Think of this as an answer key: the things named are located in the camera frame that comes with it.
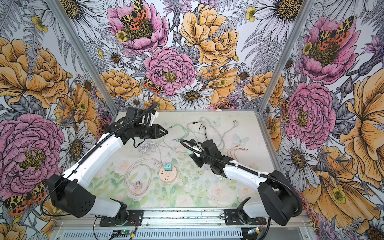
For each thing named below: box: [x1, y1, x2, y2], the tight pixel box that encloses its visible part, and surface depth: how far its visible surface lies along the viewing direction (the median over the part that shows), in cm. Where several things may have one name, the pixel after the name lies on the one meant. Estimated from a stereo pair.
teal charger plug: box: [164, 163, 173, 172], surface depth 87 cm
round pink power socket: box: [164, 163, 173, 172], surface depth 87 cm
